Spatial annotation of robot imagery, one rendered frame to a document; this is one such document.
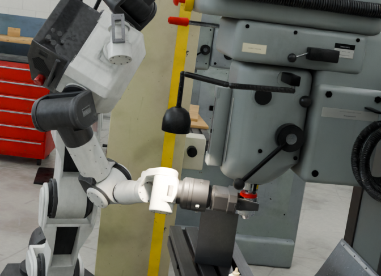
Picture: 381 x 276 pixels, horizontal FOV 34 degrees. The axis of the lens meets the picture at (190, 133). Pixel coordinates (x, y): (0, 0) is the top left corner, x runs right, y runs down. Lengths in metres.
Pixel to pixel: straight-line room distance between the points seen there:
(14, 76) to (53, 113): 4.43
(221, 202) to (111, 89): 0.46
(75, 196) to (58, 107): 0.54
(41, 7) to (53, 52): 8.82
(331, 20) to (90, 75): 0.69
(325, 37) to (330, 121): 0.21
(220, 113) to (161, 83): 1.75
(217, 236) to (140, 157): 1.48
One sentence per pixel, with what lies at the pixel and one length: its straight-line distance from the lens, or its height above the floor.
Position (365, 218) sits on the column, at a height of 1.21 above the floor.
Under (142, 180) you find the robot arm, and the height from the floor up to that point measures 1.25.
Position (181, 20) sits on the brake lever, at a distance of 1.70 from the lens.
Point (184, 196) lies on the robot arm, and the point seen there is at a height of 1.25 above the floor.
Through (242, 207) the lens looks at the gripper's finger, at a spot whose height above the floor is 1.24.
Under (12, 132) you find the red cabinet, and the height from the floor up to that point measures 0.31.
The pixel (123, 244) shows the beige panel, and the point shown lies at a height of 0.38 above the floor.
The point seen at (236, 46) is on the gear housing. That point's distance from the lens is 1.52.
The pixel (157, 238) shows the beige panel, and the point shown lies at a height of 0.43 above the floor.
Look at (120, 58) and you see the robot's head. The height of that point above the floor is 1.58.
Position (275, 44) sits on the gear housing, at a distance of 1.54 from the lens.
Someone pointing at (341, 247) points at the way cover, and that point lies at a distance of 2.02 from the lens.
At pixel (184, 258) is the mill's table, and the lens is 2.09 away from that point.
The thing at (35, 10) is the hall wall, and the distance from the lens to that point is 10.65.
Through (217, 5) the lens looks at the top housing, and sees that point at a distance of 1.49.
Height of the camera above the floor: 1.75
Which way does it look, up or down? 12 degrees down
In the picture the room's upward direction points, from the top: 7 degrees clockwise
